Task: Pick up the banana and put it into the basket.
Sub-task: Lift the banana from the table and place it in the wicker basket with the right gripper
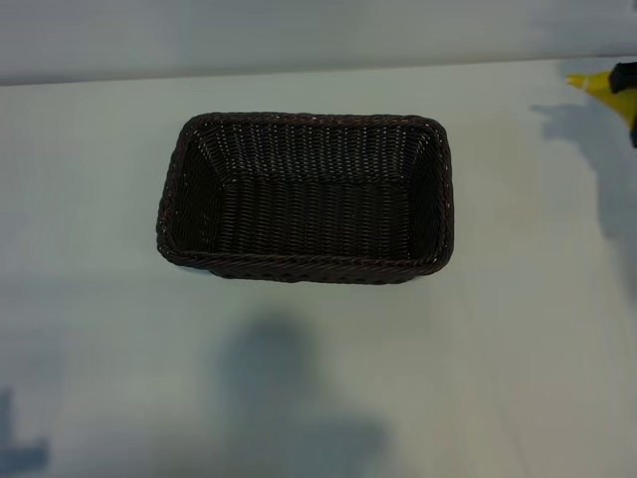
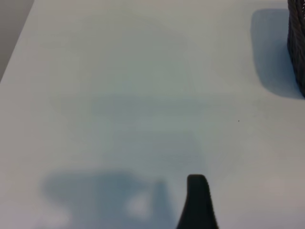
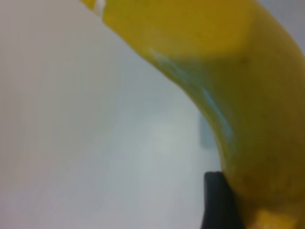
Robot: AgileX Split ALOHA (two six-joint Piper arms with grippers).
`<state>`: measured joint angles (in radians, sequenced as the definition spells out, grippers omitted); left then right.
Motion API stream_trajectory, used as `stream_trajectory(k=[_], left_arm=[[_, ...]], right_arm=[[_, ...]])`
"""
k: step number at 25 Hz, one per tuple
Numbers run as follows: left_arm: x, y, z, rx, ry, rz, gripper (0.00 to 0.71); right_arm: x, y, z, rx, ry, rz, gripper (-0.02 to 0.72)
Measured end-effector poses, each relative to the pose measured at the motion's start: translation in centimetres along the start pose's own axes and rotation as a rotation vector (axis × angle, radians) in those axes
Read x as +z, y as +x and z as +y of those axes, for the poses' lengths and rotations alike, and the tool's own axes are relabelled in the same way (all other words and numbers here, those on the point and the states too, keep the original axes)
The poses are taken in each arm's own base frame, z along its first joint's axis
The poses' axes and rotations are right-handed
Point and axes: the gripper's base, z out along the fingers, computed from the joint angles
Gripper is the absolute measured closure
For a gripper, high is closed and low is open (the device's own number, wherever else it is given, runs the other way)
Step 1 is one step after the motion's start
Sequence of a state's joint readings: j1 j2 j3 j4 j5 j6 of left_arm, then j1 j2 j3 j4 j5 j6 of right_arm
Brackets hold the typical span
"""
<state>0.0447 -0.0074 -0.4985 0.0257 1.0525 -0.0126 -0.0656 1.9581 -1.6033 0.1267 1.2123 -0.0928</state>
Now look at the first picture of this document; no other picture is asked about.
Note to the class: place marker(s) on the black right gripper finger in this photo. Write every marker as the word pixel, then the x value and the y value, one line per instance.
pixel 626 77
pixel 634 135

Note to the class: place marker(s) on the dark brown wicker basket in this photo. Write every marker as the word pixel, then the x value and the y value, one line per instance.
pixel 318 219

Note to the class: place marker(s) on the yellow banana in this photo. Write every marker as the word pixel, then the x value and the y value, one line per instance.
pixel 599 87

